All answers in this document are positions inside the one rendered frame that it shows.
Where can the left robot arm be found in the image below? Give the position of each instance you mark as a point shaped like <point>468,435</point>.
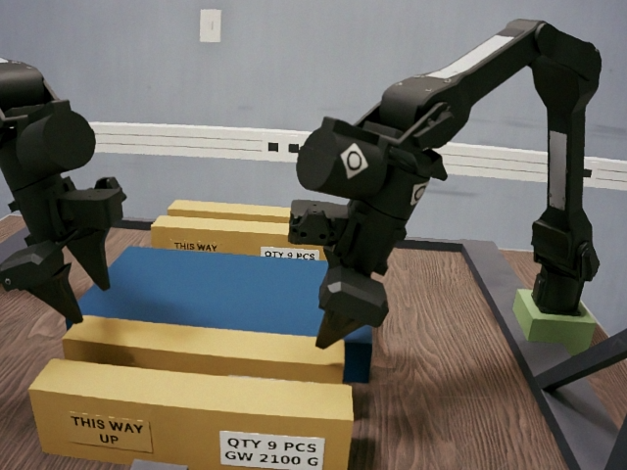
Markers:
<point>51,141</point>

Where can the yellow cardboard carton side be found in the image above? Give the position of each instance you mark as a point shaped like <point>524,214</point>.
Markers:
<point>229,211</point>
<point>117,414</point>
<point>252,238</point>
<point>205,351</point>

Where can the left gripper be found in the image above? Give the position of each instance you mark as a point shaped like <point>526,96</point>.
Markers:
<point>31,265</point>

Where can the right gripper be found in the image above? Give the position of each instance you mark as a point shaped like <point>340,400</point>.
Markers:
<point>356,298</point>

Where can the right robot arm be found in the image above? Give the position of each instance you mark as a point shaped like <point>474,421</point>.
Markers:
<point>344,161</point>

